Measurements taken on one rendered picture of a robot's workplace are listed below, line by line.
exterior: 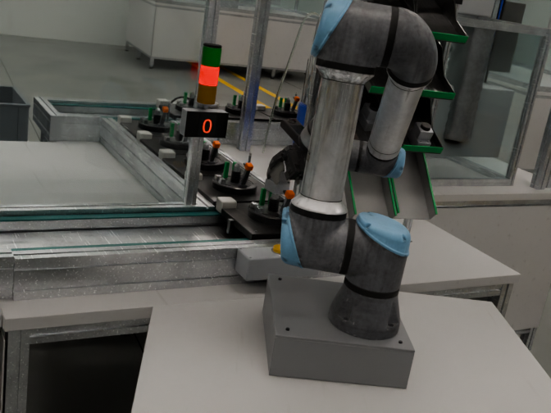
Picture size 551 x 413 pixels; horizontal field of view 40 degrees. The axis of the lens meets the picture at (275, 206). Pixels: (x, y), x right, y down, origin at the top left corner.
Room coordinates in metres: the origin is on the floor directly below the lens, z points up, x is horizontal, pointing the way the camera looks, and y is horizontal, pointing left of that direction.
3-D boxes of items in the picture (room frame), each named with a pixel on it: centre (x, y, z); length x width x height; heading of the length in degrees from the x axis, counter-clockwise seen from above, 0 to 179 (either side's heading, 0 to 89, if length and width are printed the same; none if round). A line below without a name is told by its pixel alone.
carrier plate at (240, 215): (1.99, 0.01, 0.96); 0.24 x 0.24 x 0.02; 30
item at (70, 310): (2.37, 0.23, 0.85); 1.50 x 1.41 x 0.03; 120
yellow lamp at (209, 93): (2.00, 0.23, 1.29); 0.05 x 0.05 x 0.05
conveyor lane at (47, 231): (1.86, 0.28, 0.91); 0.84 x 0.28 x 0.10; 120
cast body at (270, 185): (2.00, 0.01, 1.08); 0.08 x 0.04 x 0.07; 30
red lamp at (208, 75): (2.00, 0.23, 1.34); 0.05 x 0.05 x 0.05
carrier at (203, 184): (2.21, 0.14, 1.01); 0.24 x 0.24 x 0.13; 30
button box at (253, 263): (1.76, -0.03, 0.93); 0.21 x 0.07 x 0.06; 120
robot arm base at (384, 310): (1.45, -0.22, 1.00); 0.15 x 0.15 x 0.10
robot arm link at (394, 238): (1.44, -0.22, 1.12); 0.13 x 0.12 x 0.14; 89
